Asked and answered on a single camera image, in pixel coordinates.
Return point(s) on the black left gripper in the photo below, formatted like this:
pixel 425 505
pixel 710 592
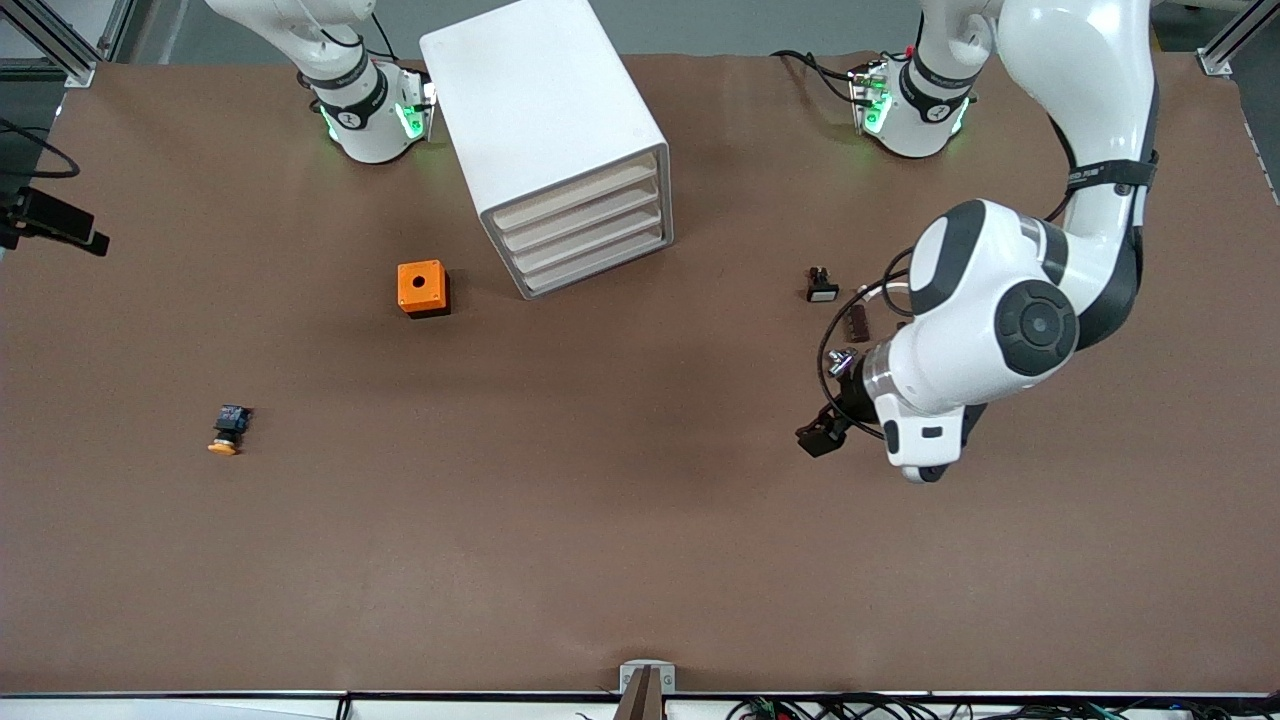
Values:
pixel 852 398

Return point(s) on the orange push button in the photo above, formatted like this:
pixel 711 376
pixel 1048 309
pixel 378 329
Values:
pixel 228 430

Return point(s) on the white plastic drawer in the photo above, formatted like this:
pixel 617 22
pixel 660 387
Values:
pixel 590 240
pixel 582 218
pixel 575 195
pixel 597 262

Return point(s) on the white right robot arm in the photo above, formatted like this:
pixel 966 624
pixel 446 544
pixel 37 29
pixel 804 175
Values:
pixel 350 110

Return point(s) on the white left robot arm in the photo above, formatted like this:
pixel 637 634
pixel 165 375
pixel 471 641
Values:
pixel 1000 280

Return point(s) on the white rectangular push button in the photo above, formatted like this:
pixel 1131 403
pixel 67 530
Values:
pixel 822 290

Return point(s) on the orange button box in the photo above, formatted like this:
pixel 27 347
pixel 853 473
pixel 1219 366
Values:
pixel 420 285

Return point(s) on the white drawer cabinet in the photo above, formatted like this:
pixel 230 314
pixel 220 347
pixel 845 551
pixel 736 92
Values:
pixel 530 90

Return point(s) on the metal tee fitting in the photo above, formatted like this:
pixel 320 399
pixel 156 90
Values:
pixel 840 358

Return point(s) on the brown cylinder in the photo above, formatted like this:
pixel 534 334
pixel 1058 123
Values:
pixel 857 324

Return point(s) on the aluminium profile post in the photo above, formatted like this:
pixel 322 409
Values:
pixel 115 25
pixel 1225 50
pixel 60 50

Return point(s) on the grey metal table bracket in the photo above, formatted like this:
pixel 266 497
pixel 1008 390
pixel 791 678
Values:
pixel 630 680

